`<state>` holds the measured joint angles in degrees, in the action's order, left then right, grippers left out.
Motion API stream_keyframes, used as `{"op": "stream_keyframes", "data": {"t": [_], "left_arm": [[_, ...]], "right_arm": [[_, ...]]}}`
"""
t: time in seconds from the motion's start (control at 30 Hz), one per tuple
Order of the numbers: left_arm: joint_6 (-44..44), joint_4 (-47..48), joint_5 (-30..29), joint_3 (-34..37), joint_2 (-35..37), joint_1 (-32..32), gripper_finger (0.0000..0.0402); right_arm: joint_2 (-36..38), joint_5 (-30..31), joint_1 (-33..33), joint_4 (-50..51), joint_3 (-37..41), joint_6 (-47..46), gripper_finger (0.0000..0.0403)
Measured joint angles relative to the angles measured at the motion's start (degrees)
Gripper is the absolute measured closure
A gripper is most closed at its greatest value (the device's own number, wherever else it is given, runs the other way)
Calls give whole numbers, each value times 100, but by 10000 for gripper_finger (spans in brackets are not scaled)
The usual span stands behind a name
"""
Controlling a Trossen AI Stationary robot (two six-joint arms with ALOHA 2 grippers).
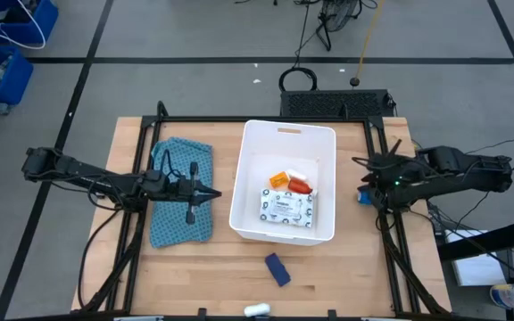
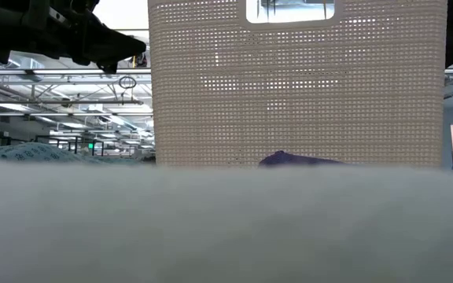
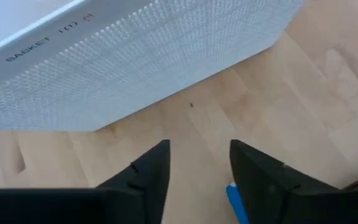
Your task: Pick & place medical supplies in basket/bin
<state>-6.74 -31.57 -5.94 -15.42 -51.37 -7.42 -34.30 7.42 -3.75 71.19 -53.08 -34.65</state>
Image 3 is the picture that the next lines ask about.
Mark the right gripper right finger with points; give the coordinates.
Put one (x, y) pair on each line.
(275, 193)

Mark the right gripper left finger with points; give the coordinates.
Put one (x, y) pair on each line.
(120, 202)

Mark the bright blue bandage roll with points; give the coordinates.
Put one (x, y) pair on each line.
(238, 205)

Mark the white perforated plastic basket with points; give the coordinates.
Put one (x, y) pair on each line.
(135, 62)

